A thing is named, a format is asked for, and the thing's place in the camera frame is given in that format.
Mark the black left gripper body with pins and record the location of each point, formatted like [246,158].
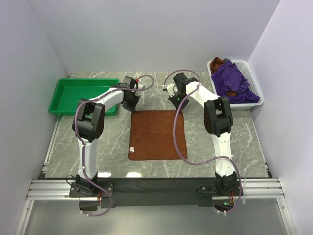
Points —
[127,101]

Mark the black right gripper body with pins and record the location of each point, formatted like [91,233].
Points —
[184,100]

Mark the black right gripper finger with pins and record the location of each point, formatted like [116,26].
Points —
[175,101]
[183,103]

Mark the brown towel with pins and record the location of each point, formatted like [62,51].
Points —
[214,65]
[151,136]

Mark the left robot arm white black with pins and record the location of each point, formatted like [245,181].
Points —
[88,125]

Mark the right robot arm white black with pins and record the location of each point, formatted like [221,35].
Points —
[218,121]

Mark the brown towel in basket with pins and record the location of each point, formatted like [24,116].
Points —
[214,65]

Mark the purple towel in basket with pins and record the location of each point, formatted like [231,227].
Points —
[228,77]

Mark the green plastic tray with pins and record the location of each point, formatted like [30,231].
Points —
[69,91]

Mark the white plastic basket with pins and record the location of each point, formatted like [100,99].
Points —
[246,71]

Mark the black base bar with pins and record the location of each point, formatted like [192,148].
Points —
[128,192]

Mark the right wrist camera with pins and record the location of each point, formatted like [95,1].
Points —
[169,88]

